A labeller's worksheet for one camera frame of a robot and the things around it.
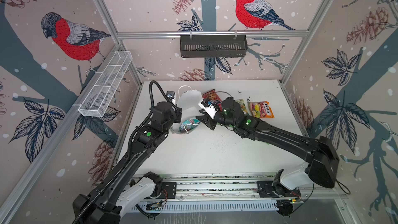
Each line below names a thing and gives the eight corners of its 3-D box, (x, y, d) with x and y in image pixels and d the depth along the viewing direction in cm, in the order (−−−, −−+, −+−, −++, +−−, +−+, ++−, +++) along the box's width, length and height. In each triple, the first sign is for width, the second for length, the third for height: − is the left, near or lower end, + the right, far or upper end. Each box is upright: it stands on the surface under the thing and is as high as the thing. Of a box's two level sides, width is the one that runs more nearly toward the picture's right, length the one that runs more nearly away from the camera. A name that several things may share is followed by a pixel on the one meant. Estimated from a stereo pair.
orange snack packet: (251, 117, 102) (252, 115, 99) (248, 104, 109) (249, 101, 106) (272, 117, 102) (273, 115, 99) (267, 104, 109) (269, 101, 107)
